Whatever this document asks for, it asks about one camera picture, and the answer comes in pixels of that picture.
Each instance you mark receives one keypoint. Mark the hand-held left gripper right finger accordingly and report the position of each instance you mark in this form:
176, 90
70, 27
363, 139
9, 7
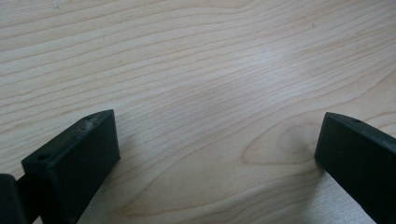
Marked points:
361, 161

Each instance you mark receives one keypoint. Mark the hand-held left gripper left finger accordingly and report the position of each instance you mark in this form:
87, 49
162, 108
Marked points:
77, 161

